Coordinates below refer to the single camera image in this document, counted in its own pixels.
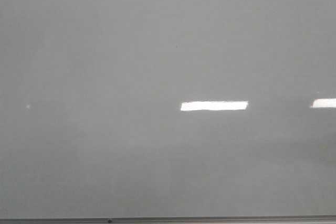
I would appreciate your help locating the white whiteboard with aluminium frame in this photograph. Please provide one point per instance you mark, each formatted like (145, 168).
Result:
(167, 108)

